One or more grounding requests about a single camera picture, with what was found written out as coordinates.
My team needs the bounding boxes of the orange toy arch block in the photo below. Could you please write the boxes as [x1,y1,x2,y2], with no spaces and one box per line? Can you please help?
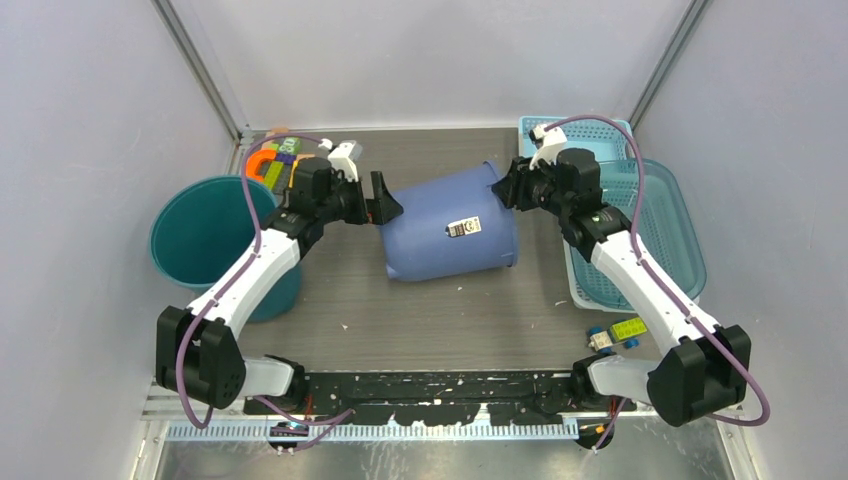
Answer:
[245,149,277,182]

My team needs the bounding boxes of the small toy car blue wheels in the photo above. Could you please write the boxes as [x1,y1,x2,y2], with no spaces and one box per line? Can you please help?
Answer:
[587,327,641,354]

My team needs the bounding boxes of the teal plastic basket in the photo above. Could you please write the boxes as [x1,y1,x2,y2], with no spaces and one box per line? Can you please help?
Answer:
[565,159,707,313]

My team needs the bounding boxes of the purple cable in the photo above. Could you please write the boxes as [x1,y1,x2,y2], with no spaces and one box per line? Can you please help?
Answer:
[539,113,772,427]
[174,133,333,431]

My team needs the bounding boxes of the purple toy block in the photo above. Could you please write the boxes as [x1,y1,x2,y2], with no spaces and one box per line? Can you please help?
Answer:
[275,152,297,165]

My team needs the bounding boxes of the blue plastic bucket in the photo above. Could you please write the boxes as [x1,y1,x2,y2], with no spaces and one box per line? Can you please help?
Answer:
[378,161,519,282]

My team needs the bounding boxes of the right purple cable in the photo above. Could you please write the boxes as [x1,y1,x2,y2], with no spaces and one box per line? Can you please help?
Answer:
[539,113,772,427]

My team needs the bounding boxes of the light blue plastic basket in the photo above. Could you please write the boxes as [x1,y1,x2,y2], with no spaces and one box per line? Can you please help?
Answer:
[518,116,637,174]

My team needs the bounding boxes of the lime green toy brick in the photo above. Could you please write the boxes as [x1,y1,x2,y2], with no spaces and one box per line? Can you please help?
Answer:
[608,317,648,343]

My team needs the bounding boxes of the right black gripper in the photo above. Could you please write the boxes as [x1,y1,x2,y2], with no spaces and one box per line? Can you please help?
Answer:
[492,151,571,218]

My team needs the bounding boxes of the teal plastic bucket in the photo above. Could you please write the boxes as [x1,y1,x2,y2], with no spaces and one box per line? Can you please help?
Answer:
[149,175,302,323]

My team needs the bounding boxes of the green numbered toy block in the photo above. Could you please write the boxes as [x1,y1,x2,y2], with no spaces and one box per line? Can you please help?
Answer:
[263,137,302,155]

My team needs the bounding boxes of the white cable duct strip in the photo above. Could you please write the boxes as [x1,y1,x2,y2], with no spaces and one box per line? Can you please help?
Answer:
[165,419,579,443]

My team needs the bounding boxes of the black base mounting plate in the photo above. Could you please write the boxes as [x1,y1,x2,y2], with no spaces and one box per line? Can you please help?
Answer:
[244,370,617,427]

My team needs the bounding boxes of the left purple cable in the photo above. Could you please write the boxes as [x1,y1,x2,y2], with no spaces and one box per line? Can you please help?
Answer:
[174,133,333,431]

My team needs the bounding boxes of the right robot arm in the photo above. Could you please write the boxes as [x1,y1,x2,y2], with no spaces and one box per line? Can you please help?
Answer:
[491,148,760,427]

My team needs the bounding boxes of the yellow toy block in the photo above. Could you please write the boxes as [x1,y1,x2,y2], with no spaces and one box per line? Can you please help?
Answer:
[287,155,315,190]

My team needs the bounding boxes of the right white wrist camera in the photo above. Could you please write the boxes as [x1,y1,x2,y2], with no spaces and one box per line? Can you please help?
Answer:
[528,124,567,171]

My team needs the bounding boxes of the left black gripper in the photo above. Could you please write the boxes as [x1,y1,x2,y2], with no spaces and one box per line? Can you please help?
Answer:
[317,172,402,226]

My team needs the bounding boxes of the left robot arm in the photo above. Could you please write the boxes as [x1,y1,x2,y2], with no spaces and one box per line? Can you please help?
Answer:
[154,157,404,414]

